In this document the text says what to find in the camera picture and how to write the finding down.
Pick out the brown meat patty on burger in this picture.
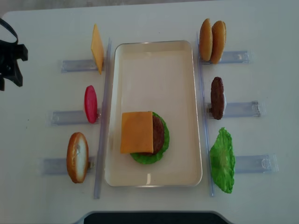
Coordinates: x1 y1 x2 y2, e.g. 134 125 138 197
139 115 164 156

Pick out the clear bun holder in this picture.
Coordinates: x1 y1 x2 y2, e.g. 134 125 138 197
200 49 254 65

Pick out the white-faced bread slice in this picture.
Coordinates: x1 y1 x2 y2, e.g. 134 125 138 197
66 132 89 183

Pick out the standing green lettuce leaf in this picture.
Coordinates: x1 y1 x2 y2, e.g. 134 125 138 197
210 127 236 194

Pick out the red tomato slice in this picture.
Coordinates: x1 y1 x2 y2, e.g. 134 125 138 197
84 85 98 123

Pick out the golden bun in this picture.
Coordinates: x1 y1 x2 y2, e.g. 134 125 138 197
199 18 213 62
210 21 226 64

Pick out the standing brown meat patty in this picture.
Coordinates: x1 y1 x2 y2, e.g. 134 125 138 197
211 77 225 120

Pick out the cream rectangular tray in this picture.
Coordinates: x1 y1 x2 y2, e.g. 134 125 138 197
105 41 202 187

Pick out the black camera cable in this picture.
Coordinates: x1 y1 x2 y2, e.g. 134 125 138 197
0 18 19 45

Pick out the left long clear rail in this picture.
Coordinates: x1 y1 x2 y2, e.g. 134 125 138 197
93 37 113 199

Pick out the clear bread holder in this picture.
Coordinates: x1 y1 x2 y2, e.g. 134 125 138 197
37 155 97 176

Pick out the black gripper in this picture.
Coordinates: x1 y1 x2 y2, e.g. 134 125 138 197
0 41 28 91

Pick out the clear lettuce holder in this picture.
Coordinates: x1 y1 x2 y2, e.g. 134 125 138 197
235 154 279 174

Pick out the green lettuce leaf on burger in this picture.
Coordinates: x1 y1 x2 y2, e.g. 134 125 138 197
130 112 170 165

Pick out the near golden bun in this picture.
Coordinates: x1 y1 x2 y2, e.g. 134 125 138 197
210 21 226 64

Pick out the long clear rail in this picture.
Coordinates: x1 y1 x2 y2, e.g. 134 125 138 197
196 31 214 197
93 37 113 199

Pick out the standing orange cheese slice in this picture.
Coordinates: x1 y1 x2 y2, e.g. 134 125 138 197
91 24 104 74

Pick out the far golden bun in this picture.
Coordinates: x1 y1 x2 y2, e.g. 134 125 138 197
199 18 213 62

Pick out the clear tomato holder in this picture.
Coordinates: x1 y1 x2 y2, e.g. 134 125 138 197
46 110 90 126

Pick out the clear patty holder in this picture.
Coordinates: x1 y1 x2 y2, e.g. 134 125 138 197
205 100 267 118

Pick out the black device at bottom edge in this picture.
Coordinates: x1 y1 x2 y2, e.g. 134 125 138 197
78 211 231 224

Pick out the orange cheese slice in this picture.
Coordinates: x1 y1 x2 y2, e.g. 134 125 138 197
120 111 153 154
91 24 104 74

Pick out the right long clear rail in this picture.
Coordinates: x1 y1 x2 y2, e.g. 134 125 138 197
196 31 214 197

